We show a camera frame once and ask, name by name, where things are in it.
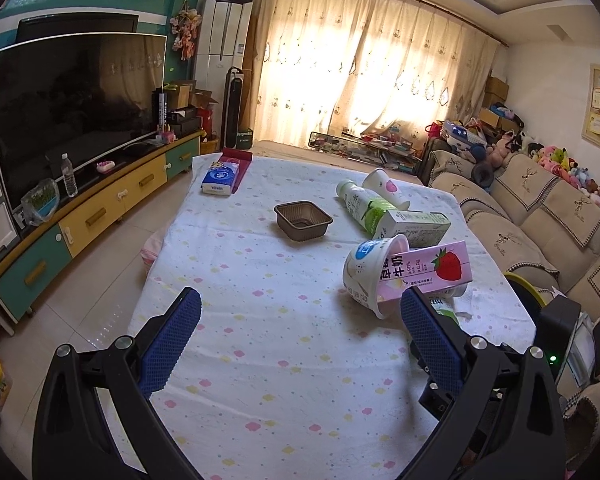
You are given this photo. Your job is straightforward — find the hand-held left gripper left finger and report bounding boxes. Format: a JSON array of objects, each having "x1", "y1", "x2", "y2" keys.
[{"x1": 32, "y1": 287, "x2": 203, "y2": 480}]

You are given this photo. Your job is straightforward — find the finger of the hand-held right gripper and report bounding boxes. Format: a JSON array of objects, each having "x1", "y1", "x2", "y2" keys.
[{"x1": 409, "y1": 340, "x2": 458, "y2": 417}]

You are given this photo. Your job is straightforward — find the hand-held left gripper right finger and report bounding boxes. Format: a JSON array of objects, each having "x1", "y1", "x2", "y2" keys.
[{"x1": 400, "y1": 287, "x2": 566, "y2": 480}]

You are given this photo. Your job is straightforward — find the yellow rimmed trash bin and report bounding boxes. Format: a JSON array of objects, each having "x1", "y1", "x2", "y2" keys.
[{"x1": 502, "y1": 270, "x2": 548, "y2": 321}]

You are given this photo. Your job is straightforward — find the pink strawberry milk carton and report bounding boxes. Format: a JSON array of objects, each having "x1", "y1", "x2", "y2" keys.
[{"x1": 375, "y1": 240, "x2": 473, "y2": 306}]

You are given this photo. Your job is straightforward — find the white blue yogurt cup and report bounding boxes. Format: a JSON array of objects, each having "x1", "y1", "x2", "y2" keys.
[{"x1": 342, "y1": 234, "x2": 468, "y2": 320}]

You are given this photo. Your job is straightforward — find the green white drink carton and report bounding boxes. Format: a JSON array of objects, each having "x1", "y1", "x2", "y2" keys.
[{"x1": 370, "y1": 208, "x2": 452, "y2": 248}]

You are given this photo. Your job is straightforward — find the brown plastic tray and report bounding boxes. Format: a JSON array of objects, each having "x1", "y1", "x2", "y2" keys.
[{"x1": 273, "y1": 200, "x2": 334, "y2": 242}]

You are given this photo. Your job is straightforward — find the white papers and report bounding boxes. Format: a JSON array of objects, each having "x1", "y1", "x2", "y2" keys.
[{"x1": 566, "y1": 321, "x2": 595, "y2": 383}]

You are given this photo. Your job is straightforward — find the pink stool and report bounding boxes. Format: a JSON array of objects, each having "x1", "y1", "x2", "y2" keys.
[{"x1": 140, "y1": 232, "x2": 163, "y2": 267}]

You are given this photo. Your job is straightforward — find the white dotted tablecloth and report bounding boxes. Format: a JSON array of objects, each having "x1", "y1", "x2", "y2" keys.
[{"x1": 127, "y1": 152, "x2": 538, "y2": 480}]

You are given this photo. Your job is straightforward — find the beige sofa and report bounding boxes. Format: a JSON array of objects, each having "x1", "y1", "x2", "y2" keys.
[{"x1": 420, "y1": 149, "x2": 600, "y2": 466}]

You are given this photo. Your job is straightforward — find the yellow green TV cabinet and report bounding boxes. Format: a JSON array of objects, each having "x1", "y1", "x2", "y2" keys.
[{"x1": 0, "y1": 130, "x2": 202, "y2": 323}]

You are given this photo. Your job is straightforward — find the white green plastic bottle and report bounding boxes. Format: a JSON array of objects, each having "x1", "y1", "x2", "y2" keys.
[{"x1": 336, "y1": 179, "x2": 398, "y2": 238}]

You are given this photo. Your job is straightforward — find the blue tissue pack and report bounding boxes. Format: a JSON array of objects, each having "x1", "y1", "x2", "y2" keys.
[{"x1": 201, "y1": 160, "x2": 241, "y2": 196}]

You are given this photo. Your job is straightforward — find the white paper cup pink heart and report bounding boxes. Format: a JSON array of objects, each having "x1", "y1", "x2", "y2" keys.
[{"x1": 362, "y1": 167, "x2": 411, "y2": 210}]

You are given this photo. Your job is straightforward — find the pile of plush toys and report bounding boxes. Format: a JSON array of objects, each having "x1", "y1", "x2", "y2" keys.
[{"x1": 485, "y1": 130, "x2": 600, "y2": 208}]

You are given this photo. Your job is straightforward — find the dark round cushion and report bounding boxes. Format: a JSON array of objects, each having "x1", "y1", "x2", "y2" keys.
[{"x1": 472, "y1": 162, "x2": 496, "y2": 188}]

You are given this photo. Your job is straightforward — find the flat red box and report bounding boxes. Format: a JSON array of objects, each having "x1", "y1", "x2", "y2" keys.
[{"x1": 219, "y1": 149, "x2": 254, "y2": 195}]

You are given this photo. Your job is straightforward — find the plastic bag on cabinet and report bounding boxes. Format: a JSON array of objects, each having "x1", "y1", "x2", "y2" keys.
[{"x1": 21, "y1": 178, "x2": 61, "y2": 224}]

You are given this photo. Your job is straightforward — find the clear water bottle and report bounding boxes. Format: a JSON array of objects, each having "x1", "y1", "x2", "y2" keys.
[{"x1": 61, "y1": 153, "x2": 78, "y2": 198}]

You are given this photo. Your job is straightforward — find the cluttered glass coffee table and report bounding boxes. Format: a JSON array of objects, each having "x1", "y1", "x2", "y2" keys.
[{"x1": 307, "y1": 129, "x2": 428, "y2": 173}]

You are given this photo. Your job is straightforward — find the blue white star print bag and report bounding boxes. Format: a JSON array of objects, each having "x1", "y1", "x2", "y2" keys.
[{"x1": 440, "y1": 120, "x2": 486, "y2": 151}]

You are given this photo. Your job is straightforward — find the black printer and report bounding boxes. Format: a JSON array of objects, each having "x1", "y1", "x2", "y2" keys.
[{"x1": 167, "y1": 106, "x2": 202, "y2": 137}]

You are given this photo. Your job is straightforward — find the tall black box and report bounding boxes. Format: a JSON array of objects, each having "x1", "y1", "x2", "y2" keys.
[{"x1": 151, "y1": 87, "x2": 169, "y2": 133}]

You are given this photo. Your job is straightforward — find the black tower fan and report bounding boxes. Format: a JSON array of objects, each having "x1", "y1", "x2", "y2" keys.
[{"x1": 221, "y1": 66, "x2": 244, "y2": 150}]

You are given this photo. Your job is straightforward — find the open cardboard box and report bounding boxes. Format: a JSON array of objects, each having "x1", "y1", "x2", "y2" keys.
[{"x1": 191, "y1": 88, "x2": 220, "y2": 111}]

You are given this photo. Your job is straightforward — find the closed brown cardboard box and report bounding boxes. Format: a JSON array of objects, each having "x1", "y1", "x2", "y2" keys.
[{"x1": 166, "y1": 80, "x2": 197, "y2": 110}]

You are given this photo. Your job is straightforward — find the stack of cardboard boxes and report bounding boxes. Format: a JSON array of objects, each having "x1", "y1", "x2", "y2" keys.
[{"x1": 480, "y1": 76, "x2": 526, "y2": 133}]

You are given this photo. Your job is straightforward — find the curved black television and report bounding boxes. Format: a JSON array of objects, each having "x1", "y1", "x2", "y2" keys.
[{"x1": 0, "y1": 32, "x2": 168, "y2": 211}]

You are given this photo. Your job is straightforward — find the white standing air conditioner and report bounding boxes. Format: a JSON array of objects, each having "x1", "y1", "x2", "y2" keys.
[{"x1": 194, "y1": 0, "x2": 253, "y2": 96}]

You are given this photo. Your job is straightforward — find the cream embroidered curtains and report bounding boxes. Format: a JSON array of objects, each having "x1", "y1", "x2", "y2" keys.
[{"x1": 240, "y1": 0, "x2": 501, "y2": 161}]

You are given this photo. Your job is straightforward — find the black monitor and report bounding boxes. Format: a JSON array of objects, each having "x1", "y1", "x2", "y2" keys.
[{"x1": 16, "y1": 14, "x2": 140, "y2": 43}]

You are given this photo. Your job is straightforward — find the artificial flower wall decoration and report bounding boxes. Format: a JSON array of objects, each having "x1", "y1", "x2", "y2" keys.
[{"x1": 170, "y1": 0, "x2": 203, "y2": 61}]

